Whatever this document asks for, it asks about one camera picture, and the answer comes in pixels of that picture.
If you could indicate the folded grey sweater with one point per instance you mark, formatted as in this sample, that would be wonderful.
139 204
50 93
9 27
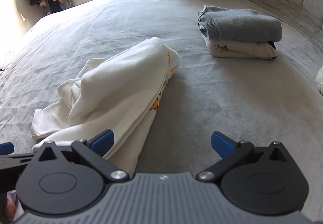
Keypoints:
247 26

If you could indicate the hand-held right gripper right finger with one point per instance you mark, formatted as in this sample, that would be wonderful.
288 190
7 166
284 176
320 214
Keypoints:
223 143

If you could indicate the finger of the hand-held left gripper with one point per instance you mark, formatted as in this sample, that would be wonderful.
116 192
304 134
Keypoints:
5 148

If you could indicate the white fluffy item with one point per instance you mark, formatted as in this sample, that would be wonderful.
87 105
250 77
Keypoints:
320 80

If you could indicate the folded cream garment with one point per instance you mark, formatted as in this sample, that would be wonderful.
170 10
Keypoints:
239 50

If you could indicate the black cloth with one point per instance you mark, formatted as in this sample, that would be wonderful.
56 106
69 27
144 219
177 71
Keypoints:
273 48

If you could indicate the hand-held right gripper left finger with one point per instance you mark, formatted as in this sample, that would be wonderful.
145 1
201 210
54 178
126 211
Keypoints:
102 142

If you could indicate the white printed sweatshirt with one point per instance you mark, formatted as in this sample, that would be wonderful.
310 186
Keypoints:
113 92

